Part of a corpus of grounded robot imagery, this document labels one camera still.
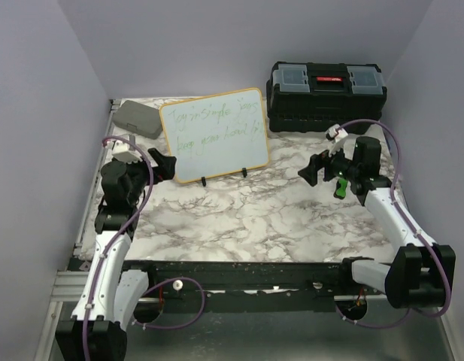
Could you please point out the grey plastic case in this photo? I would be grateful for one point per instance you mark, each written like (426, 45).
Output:
(137, 118)

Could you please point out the yellow framed whiteboard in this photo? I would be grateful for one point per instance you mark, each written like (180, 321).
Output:
(216, 135)

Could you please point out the green whiteboard eraser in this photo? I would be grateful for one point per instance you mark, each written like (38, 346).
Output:
(340, 188)

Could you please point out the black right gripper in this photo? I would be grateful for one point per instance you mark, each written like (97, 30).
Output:
(318, 161)

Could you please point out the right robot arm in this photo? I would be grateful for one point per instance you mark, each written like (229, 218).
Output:
(421, 273)

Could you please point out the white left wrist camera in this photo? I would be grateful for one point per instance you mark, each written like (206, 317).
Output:
(125, 151)

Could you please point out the black plastic toolbox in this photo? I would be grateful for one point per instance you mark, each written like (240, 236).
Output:
(312, 97)

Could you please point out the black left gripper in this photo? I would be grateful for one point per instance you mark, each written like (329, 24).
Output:
(165, 166)

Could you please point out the aluminium frame rail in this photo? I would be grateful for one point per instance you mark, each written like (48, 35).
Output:
(69, 282)

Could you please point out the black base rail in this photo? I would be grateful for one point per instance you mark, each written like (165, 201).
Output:
(231, 287)

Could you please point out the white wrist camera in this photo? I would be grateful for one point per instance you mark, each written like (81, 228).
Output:
(336, 135)
(125, 151)

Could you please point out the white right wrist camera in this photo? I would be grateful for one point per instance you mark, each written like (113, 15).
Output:
(336, 135)

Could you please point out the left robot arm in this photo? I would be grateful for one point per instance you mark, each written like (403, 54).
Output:
(97, 327)

